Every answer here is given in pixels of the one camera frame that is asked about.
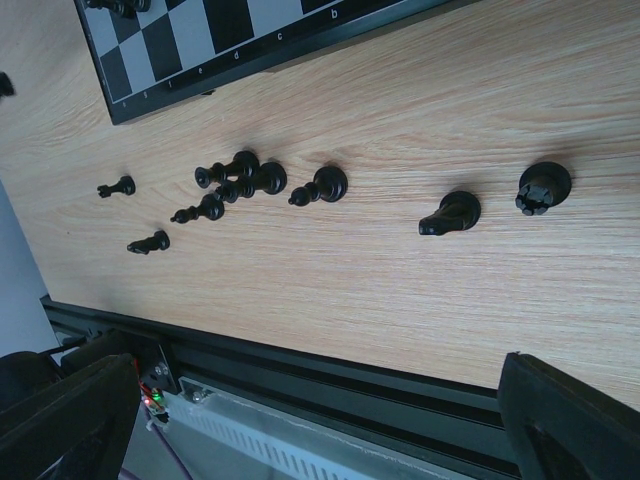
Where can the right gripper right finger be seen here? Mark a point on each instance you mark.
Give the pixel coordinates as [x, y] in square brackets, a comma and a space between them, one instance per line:
[562, 428]

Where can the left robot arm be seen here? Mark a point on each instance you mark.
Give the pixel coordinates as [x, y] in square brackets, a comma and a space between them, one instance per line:
[23, 374]

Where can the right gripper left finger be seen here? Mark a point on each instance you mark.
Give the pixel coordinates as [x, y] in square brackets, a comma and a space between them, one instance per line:
[77, 428]

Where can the black chess piece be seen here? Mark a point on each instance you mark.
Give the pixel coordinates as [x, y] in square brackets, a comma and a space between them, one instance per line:
[458, 211]
[542, 186]
[6, 86]
[121, 8]
[270, 178]
[330, 184]
[211, 207]
[159, 241]
[244, 162]
[125, 185]

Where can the black and silver chessboard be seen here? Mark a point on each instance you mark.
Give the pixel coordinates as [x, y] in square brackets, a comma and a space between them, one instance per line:
[181, 49]

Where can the grey slotted cable duct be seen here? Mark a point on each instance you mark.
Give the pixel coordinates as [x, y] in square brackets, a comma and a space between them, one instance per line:
[343, 461]

